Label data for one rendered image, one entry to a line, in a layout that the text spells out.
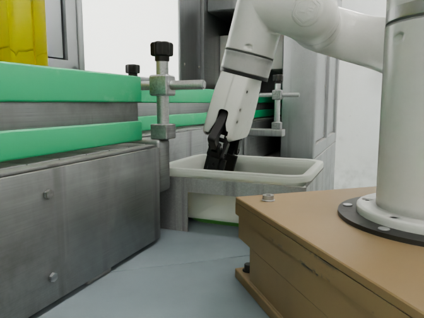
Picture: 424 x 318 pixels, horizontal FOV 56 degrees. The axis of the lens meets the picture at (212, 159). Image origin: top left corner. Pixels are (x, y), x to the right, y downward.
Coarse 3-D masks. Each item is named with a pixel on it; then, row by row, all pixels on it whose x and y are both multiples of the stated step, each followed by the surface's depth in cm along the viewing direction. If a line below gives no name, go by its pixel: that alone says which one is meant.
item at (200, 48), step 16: (192, 0) 128; (192, 16) 129; (208, 16) 138; (192, 32) 130; (208, 32) 139; (224, 32) 152; (192, 48) 130; (208, 48) 140; (192, 64) 131; (208, 64) 140; (208, 80) 141
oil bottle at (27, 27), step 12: (12, 0) 45; (24, 0) 46; (36, 0) 48; (12, 12) 45; (24, 12) 47; (36, 12) 48; (12, 24) 45; (24, 24) 47; (36, 24) 48; (12, 36) 46; (24, 36) 47; (36, 36) 48; (12, 48) 46; (24, 48) 47; (36, 48) 48; (12, 60) 46; (24, 60) 47; (36, 60) 49
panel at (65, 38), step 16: (48, 0) 69; (64, 0) 72; (80, 0) 76; (48, 16) 69; (64, 16) 72; (80, 16) 76; (48, 32) 70; (64, 32) 73; (80, 32) 76; (48, 48) 70; (64, 48) 73; (80, 48) 76; (64, 64) 73; (80, 64) 77; (144, 80) 98
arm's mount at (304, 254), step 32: (320, 192) 43; (352, 192) 43; (256, 224) 36; (288, 224) 32; (320, 224) 31; (352, 224) 31; (256, 256) 37; (288, 256) 31; (320, 256) 26; (352, 256) 25; (384, 256) 25; (416, 256) 25; (256, 288) 37; (288, 288) 31; (320, 288) 27; (352, 288) 23; (384, 288) 20; (416, 288) 20
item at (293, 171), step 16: (176, 160) 64; (192, 160) 68; (240, 160) 70; (256, 160) 68; (272, 160) 67; (288, 160) 66; (304, 160) 65; (320, 160) 64; (176, 176) 57; (192, 176) 56; (208, 176) 54; (224, 176) 54; (240, 176) 53; (256, 176) 52; (272, 176) 51; (288, 176) 50; (304, 176) 51
